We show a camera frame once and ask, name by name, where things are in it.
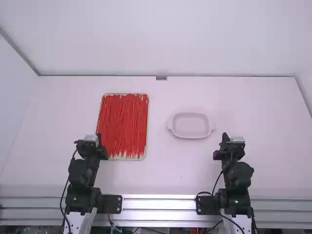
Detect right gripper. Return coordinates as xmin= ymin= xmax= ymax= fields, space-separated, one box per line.
xmin=213 ymin=132 xmax=246 ymax=169

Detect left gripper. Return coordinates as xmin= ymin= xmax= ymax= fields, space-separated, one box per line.
xmin=74 ymin=132 xmax=110 ymax=161

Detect white dish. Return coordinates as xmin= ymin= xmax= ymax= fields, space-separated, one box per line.
xmin=166 ymin=108 xmax=216 ymax=140

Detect pale tray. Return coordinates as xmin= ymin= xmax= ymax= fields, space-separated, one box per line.
xmin=95 ymin=92 xmax=151 ymax=162

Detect silver rails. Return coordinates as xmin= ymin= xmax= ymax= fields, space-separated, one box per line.
xmin=0 ymin=193 xmax=312 ymax=230

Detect row of orange cable ties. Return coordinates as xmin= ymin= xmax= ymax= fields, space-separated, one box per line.
xmin=97 ymin=94 xmax=149 ymax=158

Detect black cable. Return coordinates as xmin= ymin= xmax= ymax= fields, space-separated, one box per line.
xmin=210 ymin=169 xmax=224 ymax=195
xmin=59 ymin=150 xmax=78 ymax=234

